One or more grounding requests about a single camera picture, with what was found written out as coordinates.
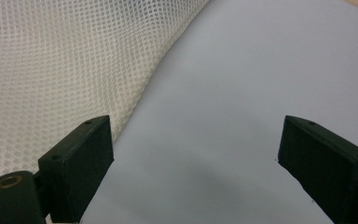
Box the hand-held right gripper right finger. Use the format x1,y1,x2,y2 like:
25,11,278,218
277,115,358,224

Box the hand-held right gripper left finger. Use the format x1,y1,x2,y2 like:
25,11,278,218
37,114,116,224

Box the white cloth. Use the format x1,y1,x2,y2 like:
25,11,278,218
0,0,212,191

